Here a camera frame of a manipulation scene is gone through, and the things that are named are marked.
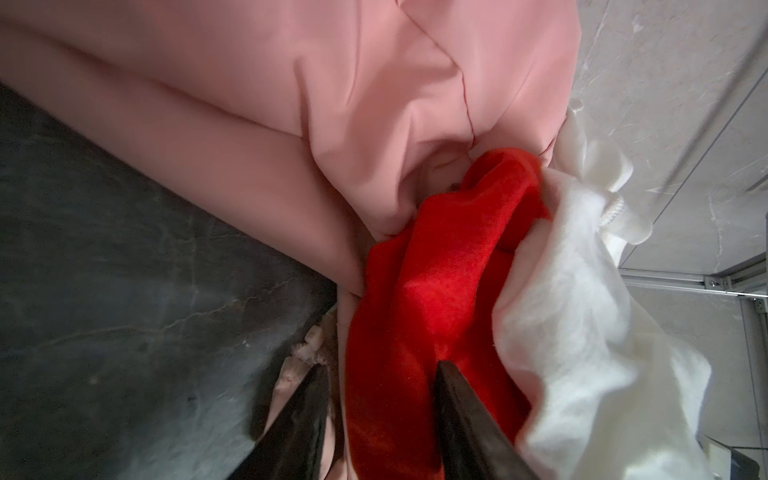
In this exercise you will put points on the white cloth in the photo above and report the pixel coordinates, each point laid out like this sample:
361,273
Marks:
612,395

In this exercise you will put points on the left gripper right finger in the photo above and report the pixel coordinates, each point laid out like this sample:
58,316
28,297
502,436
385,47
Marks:
472,445

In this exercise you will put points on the red cloth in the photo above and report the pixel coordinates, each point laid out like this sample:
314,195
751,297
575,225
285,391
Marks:
429,296

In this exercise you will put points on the aluminium frame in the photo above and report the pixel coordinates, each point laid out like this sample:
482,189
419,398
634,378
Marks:
723,314

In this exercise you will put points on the pink cloth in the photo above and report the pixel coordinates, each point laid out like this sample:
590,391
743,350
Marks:
186,185

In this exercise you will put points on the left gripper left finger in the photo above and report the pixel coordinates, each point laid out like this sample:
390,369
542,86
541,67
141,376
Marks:
292,447

